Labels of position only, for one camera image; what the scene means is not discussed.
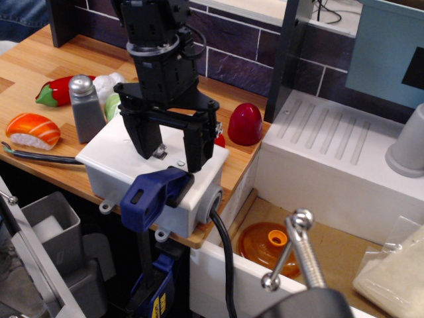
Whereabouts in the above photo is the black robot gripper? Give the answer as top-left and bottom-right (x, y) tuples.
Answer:
(113, 50), (221, 173)

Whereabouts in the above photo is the clear light switch toggle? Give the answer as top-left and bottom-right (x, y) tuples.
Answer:
(152, 144), (168, 160)

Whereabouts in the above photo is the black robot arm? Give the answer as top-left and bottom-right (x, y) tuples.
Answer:
(113, 1), (221, 172)

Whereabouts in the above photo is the toy red strawberry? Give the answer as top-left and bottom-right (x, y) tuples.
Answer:
(214, 133), (226, 148)

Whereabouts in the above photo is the toy green cabbage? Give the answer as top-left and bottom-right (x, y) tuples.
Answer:
(104, 93), (121, 122)

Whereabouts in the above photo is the blue bar clamp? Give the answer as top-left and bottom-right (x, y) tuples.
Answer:
(120, 166), (194, 317)

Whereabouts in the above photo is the dark red toy fruit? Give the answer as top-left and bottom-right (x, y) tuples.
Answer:
(228, 103), (262, 146)

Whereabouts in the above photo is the grey salt shaker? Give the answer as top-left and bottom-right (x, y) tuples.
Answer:
(68, 74), (106, 144)

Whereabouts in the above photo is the toy white cauliflower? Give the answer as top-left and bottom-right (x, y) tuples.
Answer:
(93, 72), (127, 104)

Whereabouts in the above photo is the toy red chili pepper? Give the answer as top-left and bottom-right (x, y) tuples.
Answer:
(35, 75), (97, 107)

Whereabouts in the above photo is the orange pot lid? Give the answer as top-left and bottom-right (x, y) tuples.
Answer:
(238, 222), (288, 270)

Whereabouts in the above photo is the toy salmon sushi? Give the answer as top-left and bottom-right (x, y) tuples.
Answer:
(5, 113), (61, 150)

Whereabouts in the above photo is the grey plastic bin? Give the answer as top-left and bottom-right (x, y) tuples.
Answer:
(22, 191), (84, 276)

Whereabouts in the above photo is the light blue box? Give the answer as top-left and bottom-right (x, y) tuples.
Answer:
(346, 1), (423, 109)

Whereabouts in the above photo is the grey plastic cup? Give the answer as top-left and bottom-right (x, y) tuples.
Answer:
(385, 104), (423, 178)

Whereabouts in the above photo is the clear plastic bag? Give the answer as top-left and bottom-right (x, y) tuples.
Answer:
(352, 217), (423, 317)

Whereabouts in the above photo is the white electrical switch box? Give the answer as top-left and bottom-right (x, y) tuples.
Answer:
(75, 114), (231, 239)

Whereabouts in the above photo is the black power cable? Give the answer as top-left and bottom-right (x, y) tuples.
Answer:
(209, 209), (238, 318)

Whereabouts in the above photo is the dark vertical post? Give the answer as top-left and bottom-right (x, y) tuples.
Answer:
(264, 0), (314, 123)

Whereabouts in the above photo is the frayed black cable end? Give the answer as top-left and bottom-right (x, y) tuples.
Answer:
(1, 141), (85, 166)

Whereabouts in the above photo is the metal clamp screw handle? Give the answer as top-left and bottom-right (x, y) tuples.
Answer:
(261, 208), (327, 292)

